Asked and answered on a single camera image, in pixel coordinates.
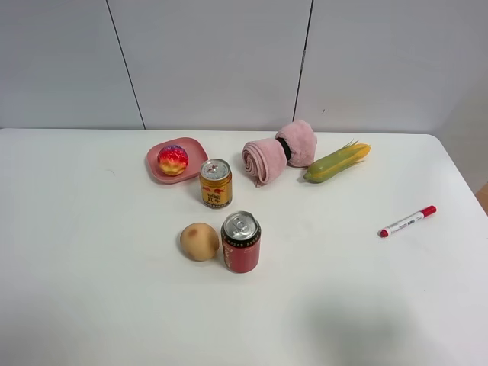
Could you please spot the pink square plastic plate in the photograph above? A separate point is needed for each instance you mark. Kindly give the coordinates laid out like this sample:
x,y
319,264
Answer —
x,y
196,155

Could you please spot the green yellow toy corn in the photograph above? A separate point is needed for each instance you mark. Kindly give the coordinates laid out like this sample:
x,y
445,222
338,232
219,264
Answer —
x,y
329,166

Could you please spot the tan toy peach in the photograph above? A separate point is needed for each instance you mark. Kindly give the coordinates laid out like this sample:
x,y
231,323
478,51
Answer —
x,y
199,241

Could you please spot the gold energy drink can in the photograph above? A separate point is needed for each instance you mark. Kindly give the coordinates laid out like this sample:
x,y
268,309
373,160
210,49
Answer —
x,y
216,183

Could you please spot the red white marker pen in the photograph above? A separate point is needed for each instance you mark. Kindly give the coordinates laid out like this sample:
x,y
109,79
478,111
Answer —
x,y
407,221

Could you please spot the red soda can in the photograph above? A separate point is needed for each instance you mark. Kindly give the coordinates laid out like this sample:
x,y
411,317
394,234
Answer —
x,y
241,234

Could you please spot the red yellow toy strawberry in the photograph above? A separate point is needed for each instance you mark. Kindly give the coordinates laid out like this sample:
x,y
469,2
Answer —
x,y
172,160

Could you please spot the pink rolled towel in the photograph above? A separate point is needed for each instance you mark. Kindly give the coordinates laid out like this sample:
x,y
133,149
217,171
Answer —
x,y
293,145

